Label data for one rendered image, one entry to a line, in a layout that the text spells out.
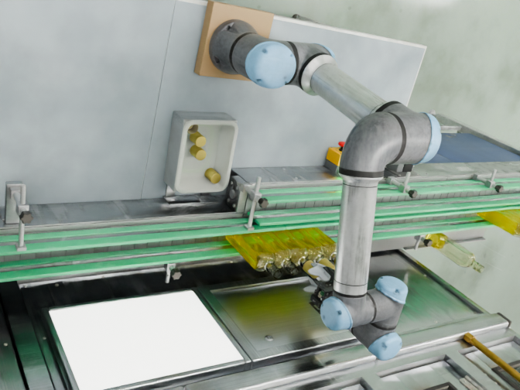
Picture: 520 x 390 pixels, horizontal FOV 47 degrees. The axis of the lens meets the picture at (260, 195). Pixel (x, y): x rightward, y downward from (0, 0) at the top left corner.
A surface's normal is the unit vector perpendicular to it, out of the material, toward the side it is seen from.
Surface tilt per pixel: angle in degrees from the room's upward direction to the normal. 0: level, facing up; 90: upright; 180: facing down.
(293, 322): 90
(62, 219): 90
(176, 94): 0
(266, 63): 5
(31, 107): 0
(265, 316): 90
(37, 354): 90
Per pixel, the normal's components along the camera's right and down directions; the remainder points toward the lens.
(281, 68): 0.41, 0.43
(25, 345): 0.19, -0.90
